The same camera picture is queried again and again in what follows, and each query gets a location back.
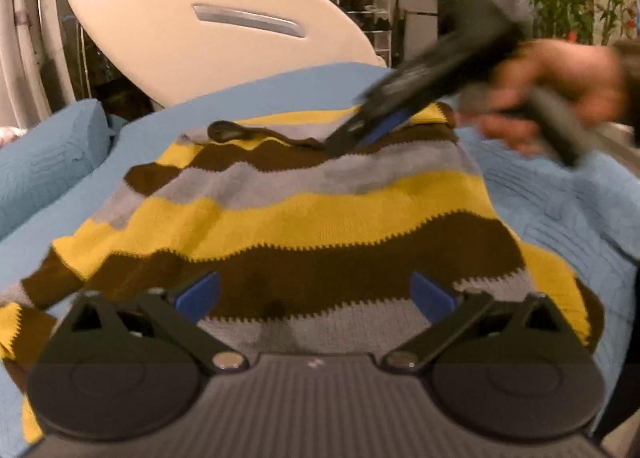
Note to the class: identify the person's right hand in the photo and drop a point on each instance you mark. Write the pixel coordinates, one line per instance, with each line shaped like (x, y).
(575, 70)

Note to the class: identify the blue pillow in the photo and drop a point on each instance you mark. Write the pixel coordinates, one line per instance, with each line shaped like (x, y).
(45, 163)

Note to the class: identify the white oval board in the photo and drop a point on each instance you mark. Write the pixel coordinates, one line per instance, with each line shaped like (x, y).
(175, 53)

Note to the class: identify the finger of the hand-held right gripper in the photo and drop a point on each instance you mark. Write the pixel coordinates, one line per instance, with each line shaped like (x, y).
(346, 138)
(386, 125)

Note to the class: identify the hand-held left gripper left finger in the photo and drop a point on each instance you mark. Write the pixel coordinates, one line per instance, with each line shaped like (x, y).
(199, 297)

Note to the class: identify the striped knitted sweater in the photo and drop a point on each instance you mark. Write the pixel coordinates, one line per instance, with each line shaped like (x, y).
(310, 218)

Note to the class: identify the white shoe rack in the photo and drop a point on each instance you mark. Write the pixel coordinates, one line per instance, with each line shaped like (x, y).
(367, 13)

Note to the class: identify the silver patterned cylinder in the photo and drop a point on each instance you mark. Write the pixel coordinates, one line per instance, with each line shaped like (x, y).
(22, 38)

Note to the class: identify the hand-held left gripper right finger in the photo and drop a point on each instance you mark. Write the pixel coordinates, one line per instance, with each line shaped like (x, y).
(431, 296)

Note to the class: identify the white cabinet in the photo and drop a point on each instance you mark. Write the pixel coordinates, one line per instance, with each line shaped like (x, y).
(422, 23)

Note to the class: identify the blue quilted blanket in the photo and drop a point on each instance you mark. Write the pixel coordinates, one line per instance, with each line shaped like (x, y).
(550, 198)

